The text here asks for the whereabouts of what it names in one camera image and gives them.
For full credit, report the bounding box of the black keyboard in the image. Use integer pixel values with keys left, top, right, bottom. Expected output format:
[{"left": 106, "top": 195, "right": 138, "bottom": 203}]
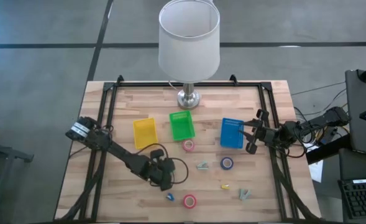
[{"left": 337, "top": 177, "right": 366, "bottom": 220}]

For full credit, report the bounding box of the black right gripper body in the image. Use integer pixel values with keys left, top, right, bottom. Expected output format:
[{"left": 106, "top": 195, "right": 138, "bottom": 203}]
[{"left": 245, "top": 108, "right": 278, "bottom": 156}]

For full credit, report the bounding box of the grey computer case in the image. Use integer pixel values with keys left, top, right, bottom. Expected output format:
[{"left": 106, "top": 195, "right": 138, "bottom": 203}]
[{"left": 345, "top": 68, "right": 366, "bottom": 158}]

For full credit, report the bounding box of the black side desk bar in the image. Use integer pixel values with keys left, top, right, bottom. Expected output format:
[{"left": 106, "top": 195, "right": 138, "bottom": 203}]
[{"left": 305, "top": 134, "right": 353, "bottom": 166}]

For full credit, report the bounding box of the green plastic basket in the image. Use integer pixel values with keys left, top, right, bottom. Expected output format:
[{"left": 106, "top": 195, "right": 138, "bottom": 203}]
[{"left": 169, "top": 110, "right": 196, "bottom": 142}]

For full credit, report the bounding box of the red tape roll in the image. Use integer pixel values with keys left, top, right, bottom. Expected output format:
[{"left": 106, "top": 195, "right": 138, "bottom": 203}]
[{"left": 183, "top": 194, "right": 198, "bottom": 210}]

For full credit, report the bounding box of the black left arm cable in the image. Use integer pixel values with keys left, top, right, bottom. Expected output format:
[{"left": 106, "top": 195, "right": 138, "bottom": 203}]
[{"left": 135, "top": 142, "right": 190, "bottom": 185}]

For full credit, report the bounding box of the black tripod stand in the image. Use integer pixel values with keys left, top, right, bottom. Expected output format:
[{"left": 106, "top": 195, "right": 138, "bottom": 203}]
[{"left": 0, "top": 124, "right": 34, "bottom": 224}]

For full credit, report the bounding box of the clear lamp power cable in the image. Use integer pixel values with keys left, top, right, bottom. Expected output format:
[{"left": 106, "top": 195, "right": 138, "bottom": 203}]
[{"left": 168, "top": 80, "right": 183, "bottom": 93}]

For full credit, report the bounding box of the blue tape roll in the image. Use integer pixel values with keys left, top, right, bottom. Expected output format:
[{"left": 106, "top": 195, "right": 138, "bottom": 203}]
[{"left": 220, "top": 156, "right": 234, "bottom": 171}]

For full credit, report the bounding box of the yellow plastic basket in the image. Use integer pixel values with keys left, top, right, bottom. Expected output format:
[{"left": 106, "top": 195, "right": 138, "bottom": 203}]
[{"left": 132, "top": 117, "right": 159, "bottom": 150}]

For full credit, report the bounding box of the white paper sheet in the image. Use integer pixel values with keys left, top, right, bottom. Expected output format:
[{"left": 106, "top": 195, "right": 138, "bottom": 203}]
[{"left": 306, "top": 146, "right": 325, "bottom": 184}]

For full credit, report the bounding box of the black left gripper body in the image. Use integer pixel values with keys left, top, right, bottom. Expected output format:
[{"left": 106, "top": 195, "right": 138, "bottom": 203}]
[{"left": 140, "top": 148, "right": 175, "bottom": 192}]

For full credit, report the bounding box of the black aluminium table frame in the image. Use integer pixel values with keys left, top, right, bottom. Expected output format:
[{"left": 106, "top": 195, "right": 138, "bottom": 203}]
[{"left": 58, "top": 74, "right": 320, "bottom": 223}]

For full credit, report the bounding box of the pink tape roll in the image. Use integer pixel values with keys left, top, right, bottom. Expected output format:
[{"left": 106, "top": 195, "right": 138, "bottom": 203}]
[{"left": 182, "top": 139, "right": 196, "bottom": 152}]

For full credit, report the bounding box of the blue plastic basket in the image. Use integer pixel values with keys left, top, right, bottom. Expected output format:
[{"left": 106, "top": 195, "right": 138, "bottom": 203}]
[{"left": 219, "top": 117, "right": 245, "bottom": 149}]

